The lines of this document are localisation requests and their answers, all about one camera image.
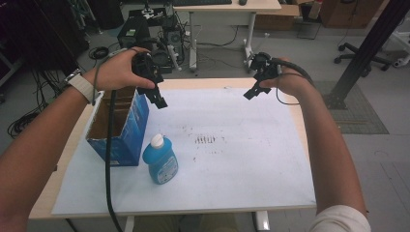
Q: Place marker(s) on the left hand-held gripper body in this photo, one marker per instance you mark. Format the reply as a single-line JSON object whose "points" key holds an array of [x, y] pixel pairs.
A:
{"points": [[146, 67]]}

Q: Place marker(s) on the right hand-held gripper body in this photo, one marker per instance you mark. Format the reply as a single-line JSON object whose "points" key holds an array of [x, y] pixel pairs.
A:
{"points": [[266, 67]]}

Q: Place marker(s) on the blue cardboard box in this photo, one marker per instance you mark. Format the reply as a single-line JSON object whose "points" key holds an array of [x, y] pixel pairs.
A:
{"points": [[132, 135]]}

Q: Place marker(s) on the blue bottle with white cap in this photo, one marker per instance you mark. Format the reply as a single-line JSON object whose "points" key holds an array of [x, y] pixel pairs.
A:
{"points": [[161, 164]]}

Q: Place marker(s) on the person's right hand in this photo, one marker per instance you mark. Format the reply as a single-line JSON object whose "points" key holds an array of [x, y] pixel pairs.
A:
{"points": [[290, 80]]}

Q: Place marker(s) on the person's left hand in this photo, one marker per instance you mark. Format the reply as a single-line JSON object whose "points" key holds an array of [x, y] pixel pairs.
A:
{"points": [[112, 72]]}

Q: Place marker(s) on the light wooden table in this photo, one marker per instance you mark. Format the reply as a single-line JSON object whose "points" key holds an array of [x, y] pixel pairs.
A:
{"points": [[193, 83]]}

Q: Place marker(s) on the small black computer tower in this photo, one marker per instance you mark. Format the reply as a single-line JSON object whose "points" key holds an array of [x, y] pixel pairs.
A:
{"points": [[174, 42]]}

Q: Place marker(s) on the large black computer tower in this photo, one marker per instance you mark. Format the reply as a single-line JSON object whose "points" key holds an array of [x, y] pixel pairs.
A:
{"points": [[133, 32]]}

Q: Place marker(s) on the brown cardboard box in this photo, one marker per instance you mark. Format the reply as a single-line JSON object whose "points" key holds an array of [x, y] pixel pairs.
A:
{"points": [[277, 19]]}

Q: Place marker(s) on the wristwatch with white band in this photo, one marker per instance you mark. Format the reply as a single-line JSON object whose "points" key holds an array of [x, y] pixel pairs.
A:
{"points": [[82, 85]]}

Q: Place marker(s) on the black computer mouse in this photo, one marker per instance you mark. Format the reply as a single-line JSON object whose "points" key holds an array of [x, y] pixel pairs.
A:
{"points": [[243, 2]]}

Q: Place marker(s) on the white desk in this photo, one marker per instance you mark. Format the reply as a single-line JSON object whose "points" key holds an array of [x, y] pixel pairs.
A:
{"points": [[225, 6]]}

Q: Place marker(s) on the white table mat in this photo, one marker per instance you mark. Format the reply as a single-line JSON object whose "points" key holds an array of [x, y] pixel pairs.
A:
{"points": [[232, 167]]}

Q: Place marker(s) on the black keyboard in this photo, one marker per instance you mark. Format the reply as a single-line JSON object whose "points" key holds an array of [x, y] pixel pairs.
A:
{"points": [[201, 2]]}

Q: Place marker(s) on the black office chair base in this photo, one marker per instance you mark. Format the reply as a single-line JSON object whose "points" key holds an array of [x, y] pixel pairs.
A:
{"points": [[361, 58]]}

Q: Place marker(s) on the brown wooden cabinet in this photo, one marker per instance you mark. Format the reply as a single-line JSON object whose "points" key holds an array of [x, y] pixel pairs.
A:
{"points": [[351, 14]]}

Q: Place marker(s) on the grey floor mat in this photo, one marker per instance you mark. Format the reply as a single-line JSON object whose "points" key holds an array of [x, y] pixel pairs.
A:
{"points": [[361, 119]]}

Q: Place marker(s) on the black metal pillar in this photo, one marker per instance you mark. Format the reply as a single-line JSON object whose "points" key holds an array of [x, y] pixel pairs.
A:
{"points": [[367, 51]]}

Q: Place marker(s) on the dark curtain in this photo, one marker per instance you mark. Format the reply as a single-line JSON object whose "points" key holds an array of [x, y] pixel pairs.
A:
{"points": [[38, 32]]}

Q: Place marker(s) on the person's white sleeve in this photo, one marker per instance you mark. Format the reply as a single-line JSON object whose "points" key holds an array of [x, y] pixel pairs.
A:
{"points": [[341, 220]]}

